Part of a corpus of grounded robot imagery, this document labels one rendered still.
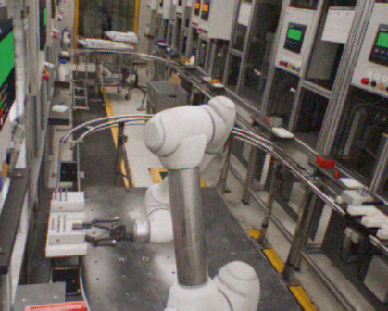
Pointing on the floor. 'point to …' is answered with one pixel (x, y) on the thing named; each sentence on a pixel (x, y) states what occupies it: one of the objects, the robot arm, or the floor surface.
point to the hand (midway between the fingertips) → (81, 231)
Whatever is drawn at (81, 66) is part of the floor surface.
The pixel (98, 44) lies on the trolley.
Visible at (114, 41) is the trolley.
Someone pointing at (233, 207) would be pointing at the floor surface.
